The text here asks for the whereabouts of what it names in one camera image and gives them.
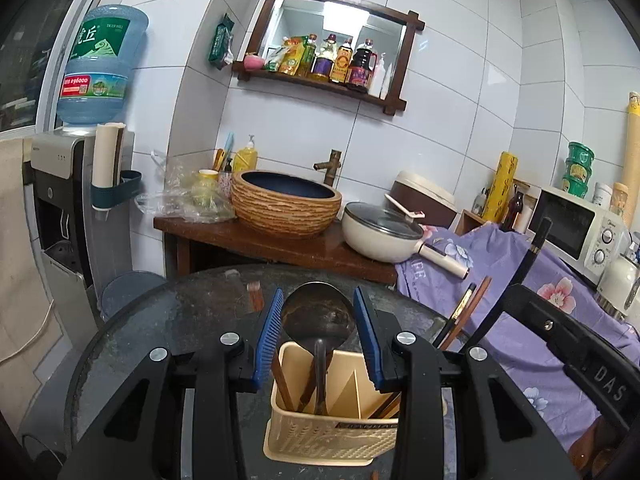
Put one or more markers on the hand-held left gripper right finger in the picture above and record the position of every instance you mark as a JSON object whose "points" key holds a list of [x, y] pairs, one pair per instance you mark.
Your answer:
{"points": [[370, 340]]}

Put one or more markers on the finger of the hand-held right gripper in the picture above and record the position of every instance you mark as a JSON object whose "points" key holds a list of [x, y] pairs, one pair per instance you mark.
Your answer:
{"points": [[535, 310], [520, 280]]}

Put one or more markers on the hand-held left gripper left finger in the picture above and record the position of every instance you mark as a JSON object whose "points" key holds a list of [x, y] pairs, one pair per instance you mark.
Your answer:
{"points": [[265, 340]]}

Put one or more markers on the brown wooden chopstick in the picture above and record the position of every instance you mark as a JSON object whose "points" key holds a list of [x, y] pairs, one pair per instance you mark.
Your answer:
{"points": [[475, 305], [255, 295]]}

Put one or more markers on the metal spoon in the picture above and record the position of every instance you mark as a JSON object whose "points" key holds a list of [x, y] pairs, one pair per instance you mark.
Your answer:
{"points": [[317, 310]]}

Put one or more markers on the black chopstick with gold tip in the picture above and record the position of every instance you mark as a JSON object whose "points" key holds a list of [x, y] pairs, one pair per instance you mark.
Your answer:
{"points": [[462, 307]]}

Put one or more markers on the cream plastic utensil holder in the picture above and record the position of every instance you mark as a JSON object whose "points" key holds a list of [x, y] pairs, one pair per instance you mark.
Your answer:
{"points": [[320, 435]]}

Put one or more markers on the person's right hand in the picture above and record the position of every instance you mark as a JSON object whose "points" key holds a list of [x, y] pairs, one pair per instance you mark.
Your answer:
{"points": [[592, 442]]}

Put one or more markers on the purple floral cloth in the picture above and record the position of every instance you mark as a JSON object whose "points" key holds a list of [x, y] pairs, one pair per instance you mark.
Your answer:
{"points": [[560, 272]]}

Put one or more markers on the brown glass bottle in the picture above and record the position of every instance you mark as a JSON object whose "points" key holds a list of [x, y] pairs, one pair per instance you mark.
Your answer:
{"points": [[515, 207]]}

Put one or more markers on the white microwave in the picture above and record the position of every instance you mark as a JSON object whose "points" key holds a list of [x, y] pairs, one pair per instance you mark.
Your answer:
{"points": [[575, 225]]}

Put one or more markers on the white kettle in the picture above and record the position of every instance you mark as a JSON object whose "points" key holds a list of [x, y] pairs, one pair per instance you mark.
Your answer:
{"points": [[620, 280]]}

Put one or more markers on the dark wooden counter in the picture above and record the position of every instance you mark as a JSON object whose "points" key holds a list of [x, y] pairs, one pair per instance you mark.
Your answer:
{"points": [[300, 250]]}

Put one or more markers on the yellow roll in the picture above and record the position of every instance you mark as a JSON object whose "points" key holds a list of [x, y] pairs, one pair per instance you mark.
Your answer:
{"points": [[502, 185]]}

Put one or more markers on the cream pan with glass lid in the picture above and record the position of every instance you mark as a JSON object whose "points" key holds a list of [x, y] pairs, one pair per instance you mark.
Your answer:
{"points": [[380, 235]]}

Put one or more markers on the green noodle cup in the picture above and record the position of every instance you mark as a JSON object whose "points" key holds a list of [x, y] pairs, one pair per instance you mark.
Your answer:
{"points": [[580, 152], [576, 187], [579, 170]]}

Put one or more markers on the white jar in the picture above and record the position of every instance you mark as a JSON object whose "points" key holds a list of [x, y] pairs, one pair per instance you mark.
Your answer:
{"points": [[602, 195]]}

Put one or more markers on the brown white rice cooker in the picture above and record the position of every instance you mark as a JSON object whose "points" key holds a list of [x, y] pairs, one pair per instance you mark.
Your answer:
{"points": [[425, 200]]}

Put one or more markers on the orange lidded jar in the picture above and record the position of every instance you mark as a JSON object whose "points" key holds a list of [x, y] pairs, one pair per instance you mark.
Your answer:
{"points": [[620, 197]]}

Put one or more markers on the woven pattern basin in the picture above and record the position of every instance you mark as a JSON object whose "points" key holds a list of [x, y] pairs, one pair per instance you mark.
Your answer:
{"points": [[285, 210]]}

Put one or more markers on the white rice paddle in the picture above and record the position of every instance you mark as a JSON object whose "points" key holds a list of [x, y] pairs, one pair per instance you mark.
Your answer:
{"points": [[405, 207]]}

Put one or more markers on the grey round bin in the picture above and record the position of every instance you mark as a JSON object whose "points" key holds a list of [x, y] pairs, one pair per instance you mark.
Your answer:
{"points": [[132, 290]]}

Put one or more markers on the clear plastic bags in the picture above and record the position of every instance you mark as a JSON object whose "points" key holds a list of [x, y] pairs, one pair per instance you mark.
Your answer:
{"points": [[190, 195]]}

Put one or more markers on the tall stack of yellow cups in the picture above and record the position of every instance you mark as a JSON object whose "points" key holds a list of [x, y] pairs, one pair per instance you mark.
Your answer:
{"points": [[631, 150]]}

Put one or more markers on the bronze faucet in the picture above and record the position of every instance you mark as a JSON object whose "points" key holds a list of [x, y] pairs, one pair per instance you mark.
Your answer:
{"points": [[331, 167]]}

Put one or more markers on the yellow soap dispenser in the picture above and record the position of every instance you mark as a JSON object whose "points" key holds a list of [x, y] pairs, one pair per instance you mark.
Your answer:
{"points": [[245, 157]]}

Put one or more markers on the teal cup holder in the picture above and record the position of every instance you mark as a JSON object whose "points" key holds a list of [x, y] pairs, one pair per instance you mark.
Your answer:
{"points": [[112, 192]]}

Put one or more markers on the grey water dispenser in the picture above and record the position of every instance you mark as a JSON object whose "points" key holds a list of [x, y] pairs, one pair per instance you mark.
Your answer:
{"points": [[60, 210]]}

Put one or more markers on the white paper cup tube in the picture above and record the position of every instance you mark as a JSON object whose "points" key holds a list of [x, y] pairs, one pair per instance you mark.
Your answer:
{"points": [[105, 155]]}

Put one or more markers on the white bottle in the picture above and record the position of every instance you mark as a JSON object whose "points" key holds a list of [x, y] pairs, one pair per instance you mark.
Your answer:
{"points": [[380, 75]]}

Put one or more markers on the beige cloth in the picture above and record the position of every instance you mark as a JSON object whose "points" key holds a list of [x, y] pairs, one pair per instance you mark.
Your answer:
{"points": [[20, 260]]}

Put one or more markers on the dark soy sauce bottle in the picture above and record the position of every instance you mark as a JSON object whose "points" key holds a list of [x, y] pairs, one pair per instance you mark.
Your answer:
{"points": [[362, 67]]}

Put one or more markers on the brown sauce bottle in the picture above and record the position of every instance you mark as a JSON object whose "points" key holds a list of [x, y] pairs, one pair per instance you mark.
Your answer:
{"points": [[344, 62]]}

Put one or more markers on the yellow green package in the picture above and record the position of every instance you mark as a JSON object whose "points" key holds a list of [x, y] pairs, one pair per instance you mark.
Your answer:
{"points": [[290, 55]]}

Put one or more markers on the green oil bottle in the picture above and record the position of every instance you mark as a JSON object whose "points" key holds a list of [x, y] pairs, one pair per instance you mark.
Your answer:
{"points": [[307, 55]]}

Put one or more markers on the green hanging packet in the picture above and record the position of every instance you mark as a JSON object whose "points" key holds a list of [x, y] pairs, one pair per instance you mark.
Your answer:
{"points": [[221, 42]]}

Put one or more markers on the wooden framed mirror shelf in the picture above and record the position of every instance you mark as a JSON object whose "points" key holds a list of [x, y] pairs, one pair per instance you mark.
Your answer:
{"points": [[260, 30]]}

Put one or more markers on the blue water bottle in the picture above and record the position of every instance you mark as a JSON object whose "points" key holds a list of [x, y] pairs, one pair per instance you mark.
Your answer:
{"points": [[97, 65]]}

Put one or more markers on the sliding window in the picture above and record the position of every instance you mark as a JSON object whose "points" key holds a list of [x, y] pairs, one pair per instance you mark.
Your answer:
{"points": [[30, 35]]}

